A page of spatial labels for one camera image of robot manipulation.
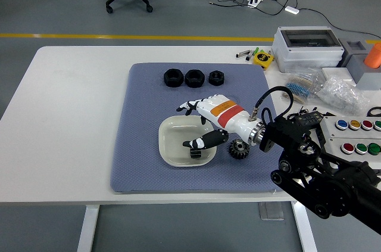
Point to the white table leg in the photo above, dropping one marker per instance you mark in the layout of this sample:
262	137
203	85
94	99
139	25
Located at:
87	228
303	234

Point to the white square plate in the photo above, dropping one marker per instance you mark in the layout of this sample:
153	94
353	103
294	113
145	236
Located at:
172	141

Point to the white power adapter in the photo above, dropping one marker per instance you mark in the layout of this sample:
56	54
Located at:
291	9

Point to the grey push-button control box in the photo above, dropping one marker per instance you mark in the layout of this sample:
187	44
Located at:
333	133

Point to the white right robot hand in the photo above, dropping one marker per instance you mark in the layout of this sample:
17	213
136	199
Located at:
226	115

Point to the small black clip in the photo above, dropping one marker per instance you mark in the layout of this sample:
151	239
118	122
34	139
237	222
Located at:
248	58

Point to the clear plastic parts bag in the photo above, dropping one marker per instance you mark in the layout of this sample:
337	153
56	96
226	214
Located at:
342	94

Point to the bag of blue resistors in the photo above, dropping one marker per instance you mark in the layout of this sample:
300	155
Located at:
300	80

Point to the grey floor plate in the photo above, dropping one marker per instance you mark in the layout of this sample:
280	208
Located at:
271	211

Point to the small black hex nut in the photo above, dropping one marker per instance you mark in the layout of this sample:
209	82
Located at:
216	78

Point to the orange cylinder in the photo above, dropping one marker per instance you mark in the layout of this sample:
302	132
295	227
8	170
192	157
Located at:
374	55

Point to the grey electrical enclosure box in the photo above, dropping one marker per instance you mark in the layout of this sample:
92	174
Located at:
303	55

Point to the grey block holder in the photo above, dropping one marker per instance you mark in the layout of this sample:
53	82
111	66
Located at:
357	61

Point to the large black hex nut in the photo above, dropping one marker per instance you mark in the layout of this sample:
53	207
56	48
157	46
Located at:
194	78
173	78

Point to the white flat box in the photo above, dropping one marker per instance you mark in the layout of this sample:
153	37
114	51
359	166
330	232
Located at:
336	74

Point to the small black metal gear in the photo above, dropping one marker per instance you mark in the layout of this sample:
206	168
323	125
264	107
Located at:
195	153

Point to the large black metal gear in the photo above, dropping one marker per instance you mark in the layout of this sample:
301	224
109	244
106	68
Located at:
239	151

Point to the yellow tape measure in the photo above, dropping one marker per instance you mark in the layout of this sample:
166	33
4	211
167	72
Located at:
262	59

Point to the green marker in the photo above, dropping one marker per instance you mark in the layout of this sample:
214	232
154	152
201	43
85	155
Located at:
256	50

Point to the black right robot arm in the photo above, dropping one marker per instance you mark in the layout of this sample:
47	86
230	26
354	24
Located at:
297	141

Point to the blue-grey textured mat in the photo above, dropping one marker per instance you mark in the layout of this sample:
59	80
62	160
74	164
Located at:
143	133

